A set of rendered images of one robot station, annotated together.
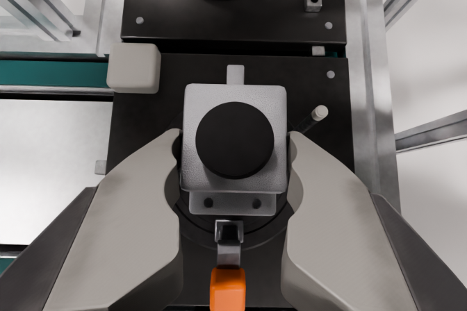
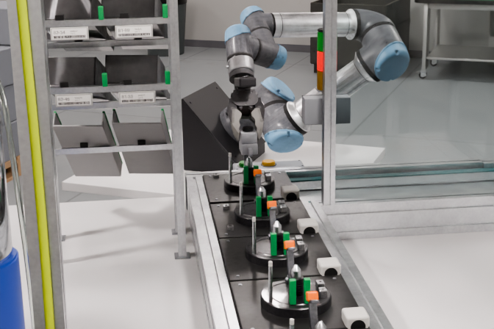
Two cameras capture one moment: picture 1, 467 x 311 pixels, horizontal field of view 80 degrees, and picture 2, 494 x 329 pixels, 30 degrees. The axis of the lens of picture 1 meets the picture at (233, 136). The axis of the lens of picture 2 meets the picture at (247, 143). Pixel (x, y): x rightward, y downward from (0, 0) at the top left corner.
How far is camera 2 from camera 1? 249 cm
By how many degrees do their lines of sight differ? 85
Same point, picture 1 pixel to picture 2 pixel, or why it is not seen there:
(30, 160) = not seen: hidden behind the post
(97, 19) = (314, 205)
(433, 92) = (147, 245)
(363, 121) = (201, 197)
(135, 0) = (298, 204)
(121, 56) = (293, 188)
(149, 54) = (284, 189)
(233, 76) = (251, 148)
